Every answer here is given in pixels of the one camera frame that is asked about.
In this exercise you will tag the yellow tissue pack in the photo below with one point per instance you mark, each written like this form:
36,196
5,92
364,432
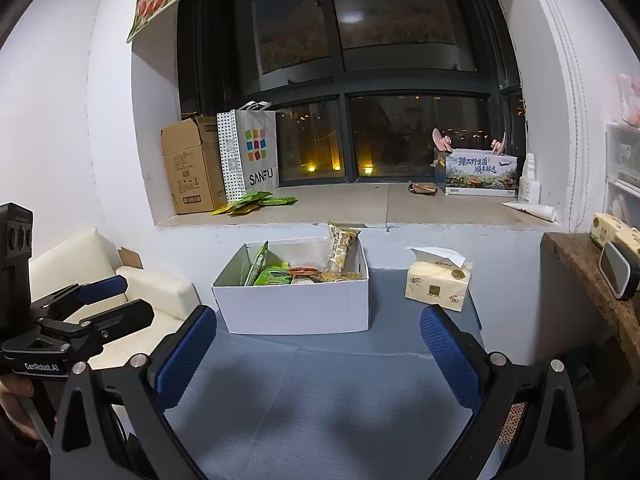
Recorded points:
440,285

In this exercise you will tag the pile of green sachets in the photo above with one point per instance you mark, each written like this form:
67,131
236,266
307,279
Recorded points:
255,202

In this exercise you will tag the cream leather sofa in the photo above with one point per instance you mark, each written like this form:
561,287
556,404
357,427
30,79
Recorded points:
150,290

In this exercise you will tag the flat cardboard piece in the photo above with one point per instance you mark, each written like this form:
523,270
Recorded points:
131,257

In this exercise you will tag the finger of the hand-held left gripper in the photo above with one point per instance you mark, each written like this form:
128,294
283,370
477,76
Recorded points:
125,317
102,286

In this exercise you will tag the pink cloth item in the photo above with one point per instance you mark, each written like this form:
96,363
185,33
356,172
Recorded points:
629,100

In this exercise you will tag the person's left hand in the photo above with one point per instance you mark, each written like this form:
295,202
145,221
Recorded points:
15,400

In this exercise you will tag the brown perforated slipper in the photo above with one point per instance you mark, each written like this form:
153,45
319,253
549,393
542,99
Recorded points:
514,420

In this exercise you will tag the white plastic bottle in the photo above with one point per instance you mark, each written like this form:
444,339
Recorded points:
528,185

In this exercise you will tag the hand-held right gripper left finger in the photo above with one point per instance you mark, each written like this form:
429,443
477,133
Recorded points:
185,355

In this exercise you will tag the landscape printed box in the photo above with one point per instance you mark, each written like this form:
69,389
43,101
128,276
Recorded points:
480,172

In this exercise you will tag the rolled white paper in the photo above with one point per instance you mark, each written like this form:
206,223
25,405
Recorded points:
530,210

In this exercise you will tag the dark framed window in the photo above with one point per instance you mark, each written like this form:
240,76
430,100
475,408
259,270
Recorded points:
350,85

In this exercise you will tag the brown stone counter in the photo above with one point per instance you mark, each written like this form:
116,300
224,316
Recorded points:
575,265

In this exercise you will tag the long beige snack packet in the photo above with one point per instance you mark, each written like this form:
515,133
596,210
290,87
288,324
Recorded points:
342,247

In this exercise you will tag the green label tissue pack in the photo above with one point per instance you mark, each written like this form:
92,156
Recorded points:
612,227

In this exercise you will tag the white cardboard box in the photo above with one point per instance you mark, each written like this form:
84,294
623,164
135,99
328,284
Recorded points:
295,310

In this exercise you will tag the blue tablecloth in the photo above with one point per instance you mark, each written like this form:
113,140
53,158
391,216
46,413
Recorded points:
310,410

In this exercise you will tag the person's left forearm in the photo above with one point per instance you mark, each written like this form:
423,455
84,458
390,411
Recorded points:
17,455

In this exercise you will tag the brown flat packet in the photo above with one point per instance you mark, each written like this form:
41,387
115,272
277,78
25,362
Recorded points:
422,188

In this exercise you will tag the clear plastic drawer unit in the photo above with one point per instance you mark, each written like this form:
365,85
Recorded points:
625,170

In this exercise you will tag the brown cardboard box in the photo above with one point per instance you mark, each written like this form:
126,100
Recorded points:
190,170

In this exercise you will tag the pink hand fan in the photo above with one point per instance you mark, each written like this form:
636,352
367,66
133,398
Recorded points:
441,140
499,145

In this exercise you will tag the white framed black device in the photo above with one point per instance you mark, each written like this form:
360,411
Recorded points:
617,270

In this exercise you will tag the white paper shopping bag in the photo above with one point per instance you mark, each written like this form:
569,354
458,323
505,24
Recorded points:
252,155

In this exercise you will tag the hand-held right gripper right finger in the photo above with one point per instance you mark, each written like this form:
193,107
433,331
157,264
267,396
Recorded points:
450,360

